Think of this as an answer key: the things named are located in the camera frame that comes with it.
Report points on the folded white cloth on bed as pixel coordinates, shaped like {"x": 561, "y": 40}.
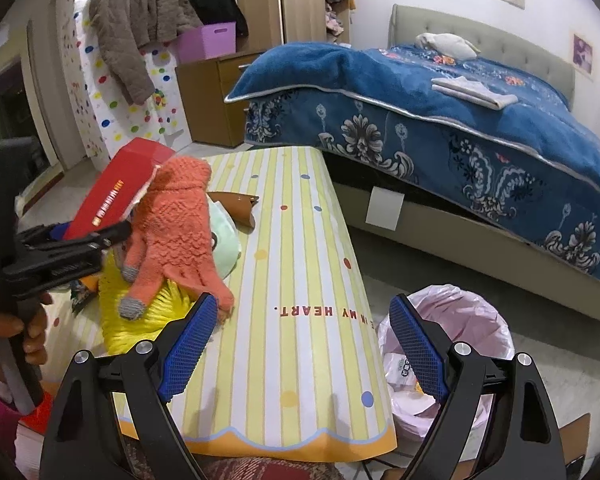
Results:
{"x": 472, "y": 91}

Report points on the left hand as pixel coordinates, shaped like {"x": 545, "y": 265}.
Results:
{"x": 34, "y": 332}

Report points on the red cardboard box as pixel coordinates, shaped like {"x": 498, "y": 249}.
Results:
{"x": 118, "y": 186}

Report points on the brown leather sheath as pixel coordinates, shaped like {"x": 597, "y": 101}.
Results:
{"x": 238, "y": 206}

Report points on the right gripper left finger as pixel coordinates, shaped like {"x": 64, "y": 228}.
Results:
{"x": 83, "y": 439}

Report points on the small wall picture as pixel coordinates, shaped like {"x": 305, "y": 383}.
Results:
{"x": 582, "y": 55}

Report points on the light green round pouch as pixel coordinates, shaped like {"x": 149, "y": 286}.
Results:
{"x": 226, "y": 247}

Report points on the blue floral bed blanket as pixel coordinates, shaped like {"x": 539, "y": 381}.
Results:
{"x": 531, "y": 168}

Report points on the dark green snack packet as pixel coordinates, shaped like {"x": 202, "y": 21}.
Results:
{"x": 82, "y": 292}

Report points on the wooden wardrobe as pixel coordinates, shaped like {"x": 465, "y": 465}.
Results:
{"x": 274, "y": 22}

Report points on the white pillow on bed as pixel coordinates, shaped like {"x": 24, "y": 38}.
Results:
{"x": 448, "y": 44}

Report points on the yellow striped tablecloth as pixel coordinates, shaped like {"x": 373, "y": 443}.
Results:
{"x": 295, "y": 372}

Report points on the brown wooden drawer cabinet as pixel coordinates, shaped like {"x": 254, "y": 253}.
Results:
{"x": 204, "y": 85}

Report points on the brown quilted jacket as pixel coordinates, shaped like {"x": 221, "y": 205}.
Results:
{"x": 124, "y": 27}

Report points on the pink trash bag bin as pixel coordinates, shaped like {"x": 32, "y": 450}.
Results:
{"x": 414, "y": 340}

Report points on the orange knitted glove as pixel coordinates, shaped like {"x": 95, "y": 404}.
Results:
{"x": 171, "y": 240}

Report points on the purple plastic basket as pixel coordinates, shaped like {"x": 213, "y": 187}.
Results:
{"x": 205, "y": 42}

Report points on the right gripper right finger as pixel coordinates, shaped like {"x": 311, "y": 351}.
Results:
{"x": 521, "y": 440}

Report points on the white label on bed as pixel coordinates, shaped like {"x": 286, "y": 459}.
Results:
{"x": 384, "y": 208}

